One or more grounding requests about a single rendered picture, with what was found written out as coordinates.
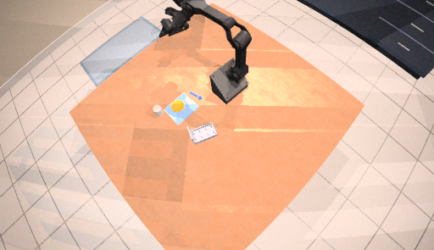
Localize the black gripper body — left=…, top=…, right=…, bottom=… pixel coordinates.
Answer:
left=160, top=10, right=190, bottom=32

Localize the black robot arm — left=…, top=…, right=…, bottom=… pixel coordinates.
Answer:
left=164, top=0, right=252, bottom=83

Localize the light blue square mat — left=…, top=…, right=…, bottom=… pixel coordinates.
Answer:
left=164, top=92, right=199, bottom=125

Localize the white dish rack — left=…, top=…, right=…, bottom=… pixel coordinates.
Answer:
left=187, top=122, right=218, bottom=145

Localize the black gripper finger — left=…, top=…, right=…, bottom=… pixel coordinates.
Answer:
left=168, top=27, right=184, bottom=37
left=159, top=25, right=171, bottom=37

